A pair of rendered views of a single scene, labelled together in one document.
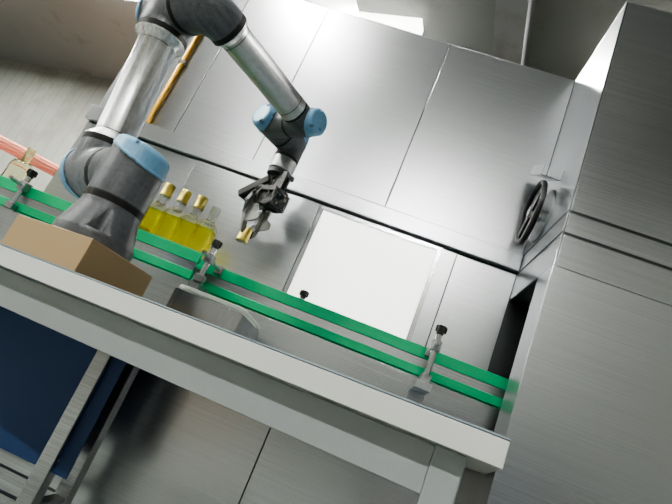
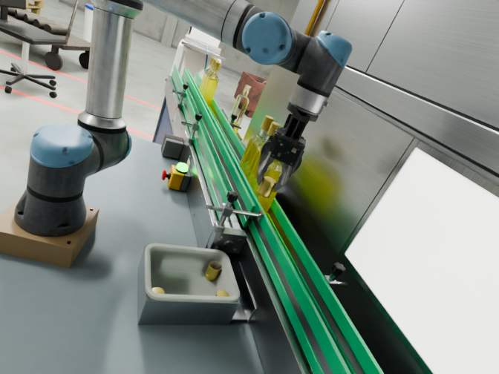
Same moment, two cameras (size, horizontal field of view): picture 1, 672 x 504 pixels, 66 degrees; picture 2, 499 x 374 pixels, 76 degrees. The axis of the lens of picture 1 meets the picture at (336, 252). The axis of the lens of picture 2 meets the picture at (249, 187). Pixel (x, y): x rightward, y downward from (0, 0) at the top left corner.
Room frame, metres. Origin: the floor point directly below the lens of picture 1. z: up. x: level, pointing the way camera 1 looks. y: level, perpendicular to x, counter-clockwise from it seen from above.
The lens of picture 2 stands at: (0.95, -0.31, 1.39)
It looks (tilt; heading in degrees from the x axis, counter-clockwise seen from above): 25 degrees down; 53
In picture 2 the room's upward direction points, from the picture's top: 24 degrees clockwise
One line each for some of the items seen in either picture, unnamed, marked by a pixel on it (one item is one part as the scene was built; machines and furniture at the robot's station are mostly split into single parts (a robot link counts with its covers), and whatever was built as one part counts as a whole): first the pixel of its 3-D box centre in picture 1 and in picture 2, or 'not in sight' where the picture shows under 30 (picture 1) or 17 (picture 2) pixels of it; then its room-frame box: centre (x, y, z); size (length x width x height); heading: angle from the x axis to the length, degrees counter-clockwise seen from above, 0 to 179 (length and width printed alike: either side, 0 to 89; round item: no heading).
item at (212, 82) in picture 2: not in sight; (210, 87); (1.69, 1.42, 1.02); 0.06 x 0.06 x 0.28; 81
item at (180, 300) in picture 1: (215, 327); (197, 285); (1.31, 0.20, 0.79); 0.27 x 0.17 x 0.08; 171
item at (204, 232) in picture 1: (194, 252); (266, 188); (1.54, 0.40, 0.99); 0.06 x 0.06 x 0.21; 81
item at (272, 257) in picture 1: (296, 248); (372, 197); (1.63, 0.13, 1.15); 0.90 x 0.03 x 0.34; 81
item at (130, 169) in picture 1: (130, 174); (63, 157); (0.99, 0.44, 0.98); 0.13 x 0.12 x 0.14; 49
